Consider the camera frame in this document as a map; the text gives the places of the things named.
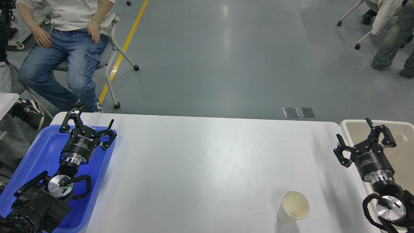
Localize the white rolling chair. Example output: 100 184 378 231
52 13 140 109

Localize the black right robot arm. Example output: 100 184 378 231
333 118 413 233

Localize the person in olive trousers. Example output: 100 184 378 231
371 0 414 70

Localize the white paper cup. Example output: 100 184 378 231
277 191 310 224

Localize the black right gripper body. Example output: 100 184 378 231
353 141 395 182

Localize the seated person in jeans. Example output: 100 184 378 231
16 0 115 113

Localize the beige plastic bin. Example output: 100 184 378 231
340 119 414 231

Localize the black and white sneaker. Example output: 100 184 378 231
10 98 45 131

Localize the blue plastic tray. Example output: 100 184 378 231
0 125 115 233

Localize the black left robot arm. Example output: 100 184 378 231
1 112 117 233

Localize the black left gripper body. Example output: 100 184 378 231
61 127 109 165

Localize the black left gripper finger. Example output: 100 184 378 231
96 119 117 151
59 111 85 134

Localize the white chair at right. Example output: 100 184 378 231
337 0 379 50

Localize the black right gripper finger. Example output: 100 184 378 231
333 134 356 168
365 118 397 148

